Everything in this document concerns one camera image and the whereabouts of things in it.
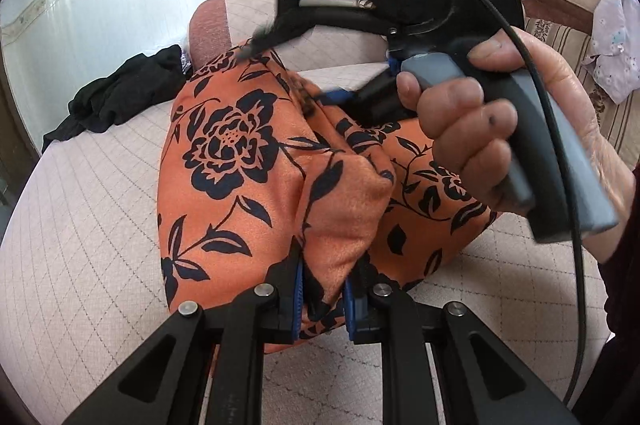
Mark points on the person's right forearm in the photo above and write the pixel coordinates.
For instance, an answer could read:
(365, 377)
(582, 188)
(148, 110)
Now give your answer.
(620, 330)

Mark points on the orange floral garment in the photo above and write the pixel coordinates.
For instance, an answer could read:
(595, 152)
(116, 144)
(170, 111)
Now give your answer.
(225, 205)

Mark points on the lavender floral cloth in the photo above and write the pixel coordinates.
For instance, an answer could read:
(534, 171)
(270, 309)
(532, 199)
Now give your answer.
(617, 40)

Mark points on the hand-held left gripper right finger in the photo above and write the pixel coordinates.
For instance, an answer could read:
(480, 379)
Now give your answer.
(351, 310)

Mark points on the pink bolster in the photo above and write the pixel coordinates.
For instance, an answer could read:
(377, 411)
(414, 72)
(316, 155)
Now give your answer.
(300, 30)

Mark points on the pink quilted bed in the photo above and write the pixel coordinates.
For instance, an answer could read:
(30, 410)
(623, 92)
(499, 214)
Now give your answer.
(75, 255)

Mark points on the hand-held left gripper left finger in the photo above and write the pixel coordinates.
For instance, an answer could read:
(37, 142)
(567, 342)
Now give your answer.
(297, 300)

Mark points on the person's right hand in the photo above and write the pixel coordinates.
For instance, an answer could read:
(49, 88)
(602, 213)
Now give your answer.
(460, 155)

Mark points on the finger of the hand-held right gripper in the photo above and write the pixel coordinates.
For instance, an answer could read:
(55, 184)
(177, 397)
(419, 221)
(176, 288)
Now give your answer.
(370, 100)
(270, 35)

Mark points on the black cloth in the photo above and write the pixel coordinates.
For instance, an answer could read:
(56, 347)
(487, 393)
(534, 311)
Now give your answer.
(125, 90)

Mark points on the striped beige cloth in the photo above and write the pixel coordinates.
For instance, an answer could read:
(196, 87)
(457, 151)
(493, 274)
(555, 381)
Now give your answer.
(567, 34)

